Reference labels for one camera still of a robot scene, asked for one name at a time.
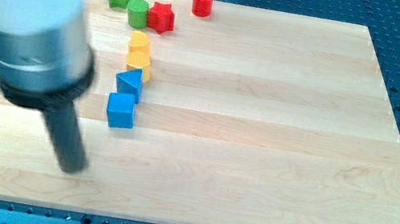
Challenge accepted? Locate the black round tool flange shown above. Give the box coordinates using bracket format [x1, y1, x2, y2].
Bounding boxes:
[0, 47, 95, 110]

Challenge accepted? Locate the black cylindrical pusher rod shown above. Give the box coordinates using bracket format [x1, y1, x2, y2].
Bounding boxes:
[42, 101, 88, 173]

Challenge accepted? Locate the blue triangle block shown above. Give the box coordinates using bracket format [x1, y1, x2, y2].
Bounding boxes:
[115, 68, 143, 104]

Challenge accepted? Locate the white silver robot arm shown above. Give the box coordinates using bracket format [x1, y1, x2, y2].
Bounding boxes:
[0, 0, 95, 173]

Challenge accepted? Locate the blue cube block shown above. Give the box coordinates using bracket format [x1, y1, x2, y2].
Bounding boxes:
[106, 92, 136, 129]

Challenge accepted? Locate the lower yellow rounded block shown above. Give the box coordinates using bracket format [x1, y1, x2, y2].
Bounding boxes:
[125, 51, 151, 83]

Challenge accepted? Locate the yellow rounded block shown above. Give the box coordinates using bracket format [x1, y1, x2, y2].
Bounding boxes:
[125, 51, 151, 83]
[127, 31, 151, 55]

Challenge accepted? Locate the upper yellow rounded block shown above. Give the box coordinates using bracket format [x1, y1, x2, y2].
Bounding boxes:
[127, 31, 151, 55]

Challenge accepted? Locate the green cylinder block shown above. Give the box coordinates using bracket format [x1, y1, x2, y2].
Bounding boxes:
[127, 0, 149, 29]

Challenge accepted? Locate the red star block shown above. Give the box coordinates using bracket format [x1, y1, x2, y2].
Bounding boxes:
[147, 2, 175, 35]

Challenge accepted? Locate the red cylinder block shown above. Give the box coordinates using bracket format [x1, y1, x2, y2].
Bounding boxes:
[191, 0, 214, 18]

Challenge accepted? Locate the light wooden board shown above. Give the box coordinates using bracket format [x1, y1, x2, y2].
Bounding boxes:
[0, 0, 400, 224]

